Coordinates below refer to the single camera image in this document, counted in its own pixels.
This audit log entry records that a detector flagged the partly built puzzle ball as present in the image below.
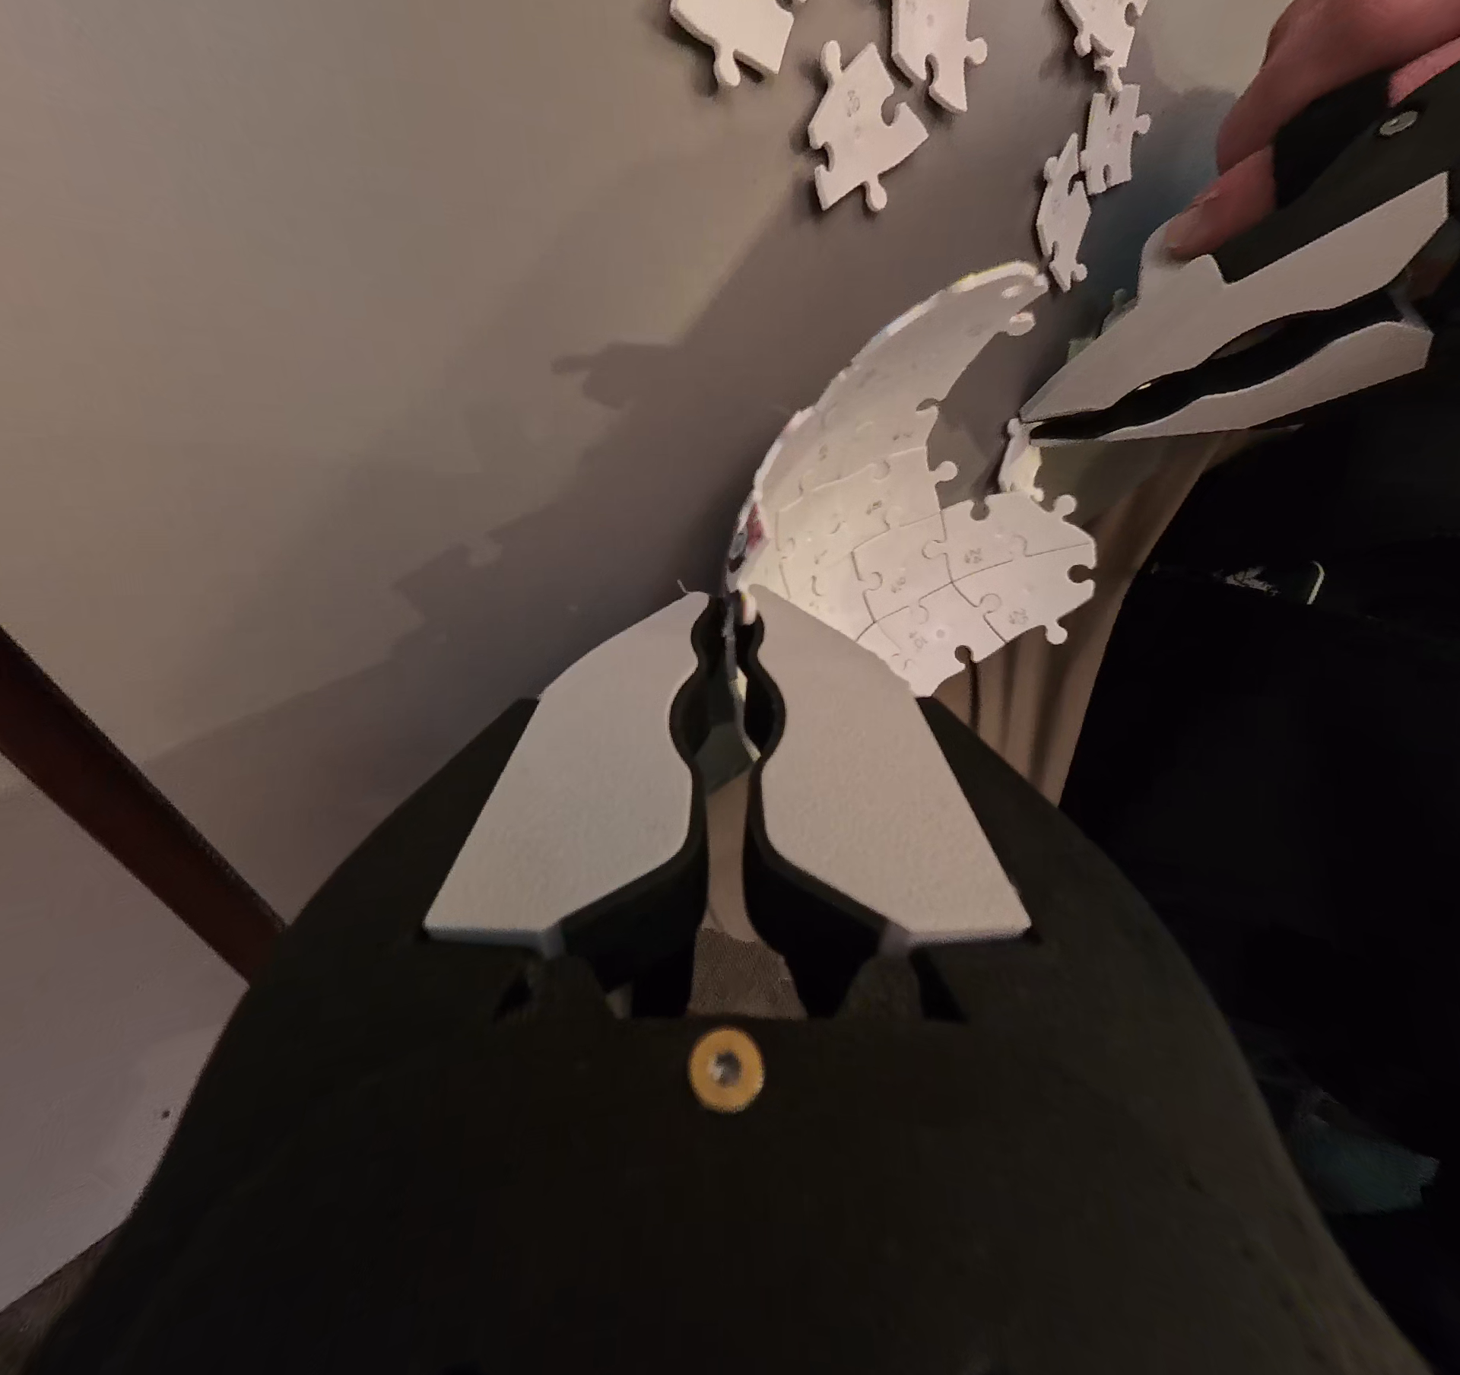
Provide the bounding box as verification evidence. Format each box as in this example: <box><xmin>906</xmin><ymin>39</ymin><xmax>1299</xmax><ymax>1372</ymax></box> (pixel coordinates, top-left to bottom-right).
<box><xmin>723</xmin><ymin>262</ymin><xmax>1101</xmax><ymax>698</ymax></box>

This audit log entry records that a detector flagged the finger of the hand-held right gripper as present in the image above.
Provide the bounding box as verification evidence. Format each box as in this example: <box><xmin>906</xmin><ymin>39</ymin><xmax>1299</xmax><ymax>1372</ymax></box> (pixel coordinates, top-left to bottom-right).
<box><xmin>1018</xmin><ymin>169</ymin><xmax>1452</xmax><ymax>427</ymax></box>
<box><xmin>1029</xmin><ymin>320</ymin><xmax>1438</xmax><ymax>446</ymax></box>

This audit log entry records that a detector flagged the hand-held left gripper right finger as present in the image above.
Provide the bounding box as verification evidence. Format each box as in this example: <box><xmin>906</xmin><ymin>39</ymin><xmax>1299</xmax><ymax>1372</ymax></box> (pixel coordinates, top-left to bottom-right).
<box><xmin>736</xmin><ymin>587</ymin><xmax>1036</xmax><ymax>1019</ymax></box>

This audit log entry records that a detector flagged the single white puzzle piece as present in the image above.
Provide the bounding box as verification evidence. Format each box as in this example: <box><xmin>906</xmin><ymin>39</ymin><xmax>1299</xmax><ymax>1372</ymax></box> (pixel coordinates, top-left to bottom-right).
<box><xmin>997</xmin><ymin>418</ymin><xmax>1055</xmax><ymax>505</ymax></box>

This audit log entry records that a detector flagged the person's right hand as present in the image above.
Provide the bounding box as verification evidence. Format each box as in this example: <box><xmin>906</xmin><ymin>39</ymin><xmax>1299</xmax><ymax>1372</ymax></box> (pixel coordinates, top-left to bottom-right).
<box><xmin>1166</xmin><ymin>0</ymin><xmax>1460</xmax><ymax>258</ymax></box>

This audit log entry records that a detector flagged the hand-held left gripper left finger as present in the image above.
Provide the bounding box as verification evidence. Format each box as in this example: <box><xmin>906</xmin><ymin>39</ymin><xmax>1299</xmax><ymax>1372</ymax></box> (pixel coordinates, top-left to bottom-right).
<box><xmin>425</xmin><ymin>589</ymin><xmax>728</xmax><ymax>1019</ymax></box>

